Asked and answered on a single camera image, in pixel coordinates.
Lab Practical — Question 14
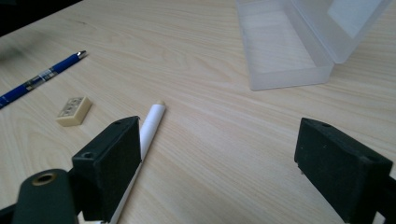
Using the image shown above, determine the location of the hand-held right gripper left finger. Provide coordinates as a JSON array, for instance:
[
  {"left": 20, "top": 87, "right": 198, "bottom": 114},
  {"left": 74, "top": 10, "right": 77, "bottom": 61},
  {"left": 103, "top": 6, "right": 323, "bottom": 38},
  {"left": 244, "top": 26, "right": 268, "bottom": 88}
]
[{"left": 71, "top": 115, "right": 143, "bottom": 223}]

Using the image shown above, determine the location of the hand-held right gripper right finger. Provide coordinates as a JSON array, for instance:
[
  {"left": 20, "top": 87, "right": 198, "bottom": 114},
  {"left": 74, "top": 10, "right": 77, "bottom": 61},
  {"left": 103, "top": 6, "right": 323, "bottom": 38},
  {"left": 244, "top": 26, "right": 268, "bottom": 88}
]
[{"left": 293, "top": 117, "right": 394, "bottom": 224}]

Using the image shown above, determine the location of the white pen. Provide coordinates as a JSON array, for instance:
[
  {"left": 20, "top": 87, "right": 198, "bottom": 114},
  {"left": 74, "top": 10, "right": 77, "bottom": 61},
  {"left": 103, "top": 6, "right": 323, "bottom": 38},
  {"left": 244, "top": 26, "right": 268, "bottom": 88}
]
[{"left": 92, "top": 100, "right": 167, "bottom": 224}]

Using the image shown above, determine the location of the beige eraser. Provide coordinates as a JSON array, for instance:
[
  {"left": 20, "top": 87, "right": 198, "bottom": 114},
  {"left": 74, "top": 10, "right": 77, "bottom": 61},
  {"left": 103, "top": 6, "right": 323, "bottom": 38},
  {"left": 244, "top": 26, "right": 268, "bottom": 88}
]
[{"left": 55, "top": 96, "right": 93, "bottom": 128}]

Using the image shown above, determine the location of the clear plastic pencil case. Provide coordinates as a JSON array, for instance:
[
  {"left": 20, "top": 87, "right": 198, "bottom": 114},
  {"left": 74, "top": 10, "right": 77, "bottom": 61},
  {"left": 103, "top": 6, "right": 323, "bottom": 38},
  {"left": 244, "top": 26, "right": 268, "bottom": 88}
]
[{"left": 235, "top": 0, "right": 393, "bottom": 91}]

